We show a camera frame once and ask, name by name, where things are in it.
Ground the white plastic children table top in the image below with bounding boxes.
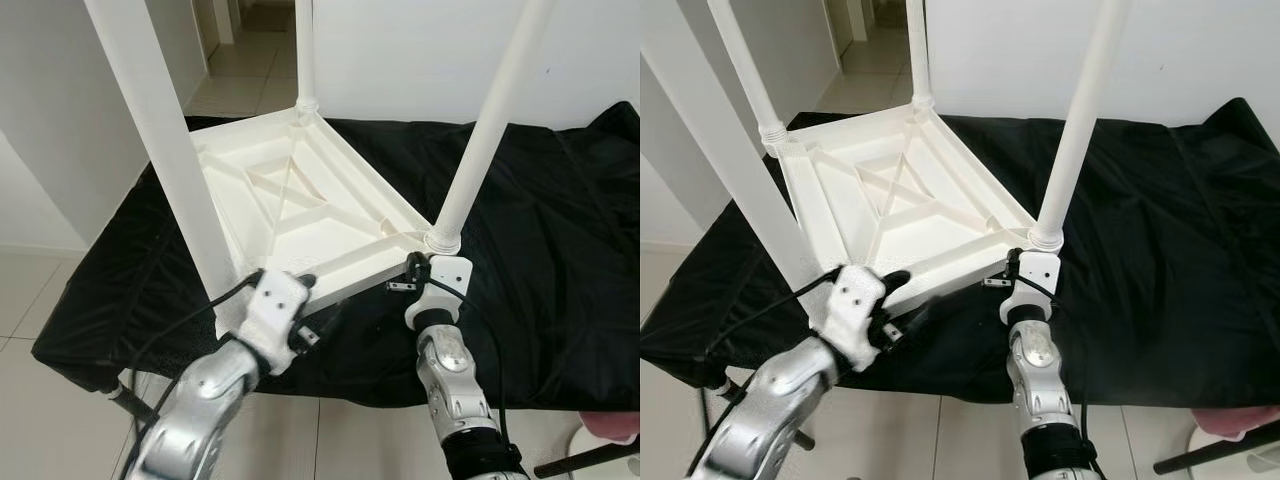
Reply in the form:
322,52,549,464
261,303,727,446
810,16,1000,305
190,108,463,336
765,103,1063,321

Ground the white plastic table leg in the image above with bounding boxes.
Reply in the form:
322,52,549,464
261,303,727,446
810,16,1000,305
1028,0,1133,251
708,0,793,159
83,0,241,301
293,0,323,116
905,0,938,111
425,0,558,256
640,0,821,296

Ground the black fabric table cover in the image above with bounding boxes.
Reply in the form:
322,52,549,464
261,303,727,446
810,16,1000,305
640,97,1280,406
30,100,641,411

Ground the black metal table leg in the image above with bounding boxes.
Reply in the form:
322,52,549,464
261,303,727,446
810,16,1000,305
1150,430,1280,476
105,380,161,426
535,440,641,479
700,375,816,451

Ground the pink plastic object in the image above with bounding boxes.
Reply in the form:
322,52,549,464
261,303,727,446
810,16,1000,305
585,410,641,441
1190,405,1280,436

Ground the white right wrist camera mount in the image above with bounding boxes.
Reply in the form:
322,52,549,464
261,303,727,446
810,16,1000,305
1000,250,1061,323
403,255,473,326

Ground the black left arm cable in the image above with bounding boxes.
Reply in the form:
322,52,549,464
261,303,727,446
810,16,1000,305
690,275,836,471
125,270,266,480

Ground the white door frame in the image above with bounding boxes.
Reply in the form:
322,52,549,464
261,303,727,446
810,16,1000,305
195,0,241,46
830,0,871,41

